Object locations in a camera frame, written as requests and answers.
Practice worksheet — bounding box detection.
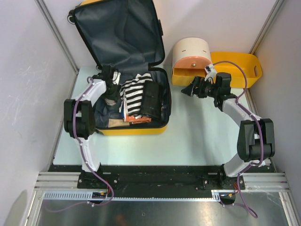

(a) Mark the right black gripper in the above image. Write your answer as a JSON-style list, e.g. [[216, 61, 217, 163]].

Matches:
[[181, 76, 219, 98]]

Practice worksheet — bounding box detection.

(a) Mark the small pink-lidded jar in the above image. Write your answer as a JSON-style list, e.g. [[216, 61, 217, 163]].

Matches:
[[105, 98, 117, 106]]

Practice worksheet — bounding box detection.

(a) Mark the yellow Pikachu suitcase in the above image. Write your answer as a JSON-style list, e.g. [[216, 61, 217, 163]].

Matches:
[[68, 0, 172, 135]]

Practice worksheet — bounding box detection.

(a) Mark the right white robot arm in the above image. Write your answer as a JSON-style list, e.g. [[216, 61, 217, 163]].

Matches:
[[181, 73, 275, 189]]

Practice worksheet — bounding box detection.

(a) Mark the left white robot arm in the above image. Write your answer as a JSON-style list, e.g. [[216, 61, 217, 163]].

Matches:
[[63, 65, 120, 188]]

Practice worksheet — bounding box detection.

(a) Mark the blue white box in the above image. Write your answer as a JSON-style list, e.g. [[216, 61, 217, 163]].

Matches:
[[119, 106, 124, 119]]

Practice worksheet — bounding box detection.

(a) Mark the black white striped cloth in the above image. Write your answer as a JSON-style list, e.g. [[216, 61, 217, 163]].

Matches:
[[119, 73, 153, 119]]

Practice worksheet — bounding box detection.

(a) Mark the beige tube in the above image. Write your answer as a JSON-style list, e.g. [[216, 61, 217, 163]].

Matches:
[[108, 119, 130, 128]]

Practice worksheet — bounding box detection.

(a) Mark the orange white packet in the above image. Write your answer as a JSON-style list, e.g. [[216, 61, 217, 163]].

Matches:
[[124, 115, 151, 124]]

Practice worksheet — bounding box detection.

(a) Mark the white round drawer cabinet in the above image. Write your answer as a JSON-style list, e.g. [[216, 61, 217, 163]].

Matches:
[[172, 37, 212, 86]]

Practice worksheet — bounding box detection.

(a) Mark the black rolled pouch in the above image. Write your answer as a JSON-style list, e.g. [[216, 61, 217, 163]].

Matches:
[[140, 81, 163, 121]]

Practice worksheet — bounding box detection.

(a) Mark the yellow plastic basket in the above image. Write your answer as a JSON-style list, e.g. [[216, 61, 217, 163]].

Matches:
[[211, 51, 262, 89]]

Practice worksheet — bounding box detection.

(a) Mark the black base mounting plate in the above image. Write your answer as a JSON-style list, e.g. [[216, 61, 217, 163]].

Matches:
[[47, 164, 276, 199]]

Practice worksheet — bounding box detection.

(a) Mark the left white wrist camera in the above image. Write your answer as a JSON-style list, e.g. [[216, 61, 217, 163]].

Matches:
[[112, 71, 121, 85]]

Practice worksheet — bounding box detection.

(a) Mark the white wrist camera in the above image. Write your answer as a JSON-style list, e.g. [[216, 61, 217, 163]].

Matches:
[[205, 64, 217, 81], [112, 71, 121, 85]]

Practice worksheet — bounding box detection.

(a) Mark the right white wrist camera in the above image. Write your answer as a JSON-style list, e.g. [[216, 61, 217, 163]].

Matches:
[[205, 64, 217, 81]]

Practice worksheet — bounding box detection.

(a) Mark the aluminium frame rail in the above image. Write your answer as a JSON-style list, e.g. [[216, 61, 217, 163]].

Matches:
[[34, 172, 290, 202]]

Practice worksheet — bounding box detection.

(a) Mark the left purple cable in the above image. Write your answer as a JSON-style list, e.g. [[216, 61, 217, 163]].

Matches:
[[44, 76, 115, 212]]

